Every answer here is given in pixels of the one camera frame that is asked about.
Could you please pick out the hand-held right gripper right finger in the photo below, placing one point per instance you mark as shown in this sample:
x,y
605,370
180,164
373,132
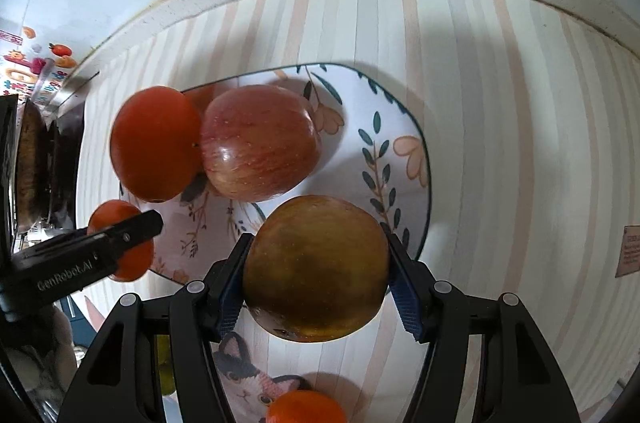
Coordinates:
x,y
406,303

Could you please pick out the colourful wall poster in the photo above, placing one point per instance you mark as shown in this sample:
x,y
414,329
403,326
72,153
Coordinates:
x,y
20,68

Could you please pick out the orange tangerine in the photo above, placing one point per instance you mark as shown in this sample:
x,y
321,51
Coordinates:
x,y
306,409

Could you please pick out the floral ceramic plate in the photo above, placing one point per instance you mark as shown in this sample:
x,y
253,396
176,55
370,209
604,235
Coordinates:
x,y
380,128

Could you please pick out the brown paper label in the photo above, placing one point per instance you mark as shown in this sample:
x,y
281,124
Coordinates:
x,y
629,252

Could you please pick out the red striped apple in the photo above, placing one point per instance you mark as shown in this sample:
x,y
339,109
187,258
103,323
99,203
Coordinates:
x,y
260,143

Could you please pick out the striped cat print tablecloth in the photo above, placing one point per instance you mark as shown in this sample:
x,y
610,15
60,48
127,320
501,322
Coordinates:
x,y
505,103

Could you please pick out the large red tomato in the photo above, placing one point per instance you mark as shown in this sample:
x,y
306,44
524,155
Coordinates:
x,y
152,143

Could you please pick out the small red tomato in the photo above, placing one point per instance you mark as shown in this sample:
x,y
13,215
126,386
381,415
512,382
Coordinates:
x,y
134,264

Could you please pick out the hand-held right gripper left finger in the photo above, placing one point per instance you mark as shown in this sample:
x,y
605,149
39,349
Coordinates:
x,y
231,303

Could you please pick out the brownish yellow apple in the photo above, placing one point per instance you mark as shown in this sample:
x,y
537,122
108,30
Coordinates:
x,y
317,268

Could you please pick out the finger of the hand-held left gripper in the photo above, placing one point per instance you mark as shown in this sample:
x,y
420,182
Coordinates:
x,y
135,228

